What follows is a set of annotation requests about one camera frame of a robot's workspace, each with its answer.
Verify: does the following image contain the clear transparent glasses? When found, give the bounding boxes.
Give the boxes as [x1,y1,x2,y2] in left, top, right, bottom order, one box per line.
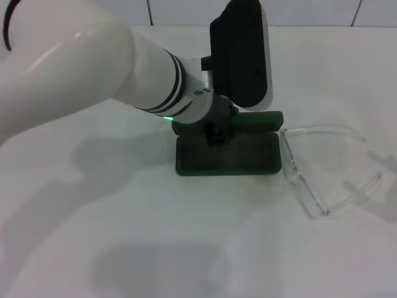
[279,124,384,220]

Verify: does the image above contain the dark green glasses case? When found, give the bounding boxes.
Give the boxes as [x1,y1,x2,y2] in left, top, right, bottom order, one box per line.
[171,110,285,178]

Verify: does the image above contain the black curved arm cable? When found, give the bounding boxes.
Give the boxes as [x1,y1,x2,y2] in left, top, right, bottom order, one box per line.
[2,0,20,52]

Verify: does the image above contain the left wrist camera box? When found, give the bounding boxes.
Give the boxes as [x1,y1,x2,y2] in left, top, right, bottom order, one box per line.
[200,0,274,112]

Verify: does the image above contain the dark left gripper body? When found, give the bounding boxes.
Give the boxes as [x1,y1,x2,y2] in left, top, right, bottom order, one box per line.
[203,94,240,127]

